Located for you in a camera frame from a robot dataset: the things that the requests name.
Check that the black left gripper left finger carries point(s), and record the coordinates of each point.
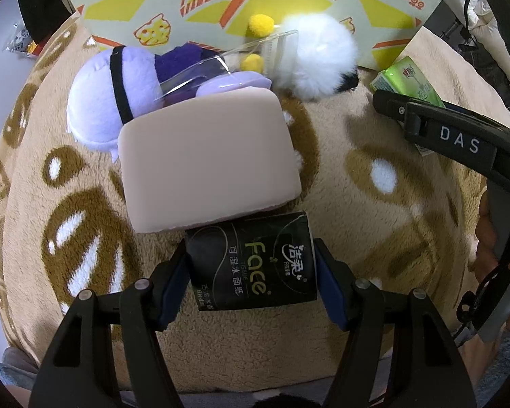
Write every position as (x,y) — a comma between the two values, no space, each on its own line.
(79,370)

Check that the black tissue pack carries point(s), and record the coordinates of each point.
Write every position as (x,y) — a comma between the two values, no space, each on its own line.
(256,262)

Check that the purple white plush doll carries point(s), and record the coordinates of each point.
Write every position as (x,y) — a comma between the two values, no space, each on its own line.
(119,85)

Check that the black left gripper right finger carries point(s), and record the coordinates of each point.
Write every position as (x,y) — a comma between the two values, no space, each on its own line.
(398,353)

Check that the green tissue pack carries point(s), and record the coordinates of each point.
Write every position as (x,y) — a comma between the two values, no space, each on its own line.
(404,77)

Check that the open cardboard box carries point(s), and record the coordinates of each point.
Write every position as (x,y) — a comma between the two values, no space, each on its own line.
(381,28)

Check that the white fluffy plush yellow pompoms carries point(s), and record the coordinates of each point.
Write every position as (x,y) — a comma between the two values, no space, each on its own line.
(311,56)

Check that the person right hand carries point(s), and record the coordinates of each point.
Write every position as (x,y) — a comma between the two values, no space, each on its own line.
(485,259)

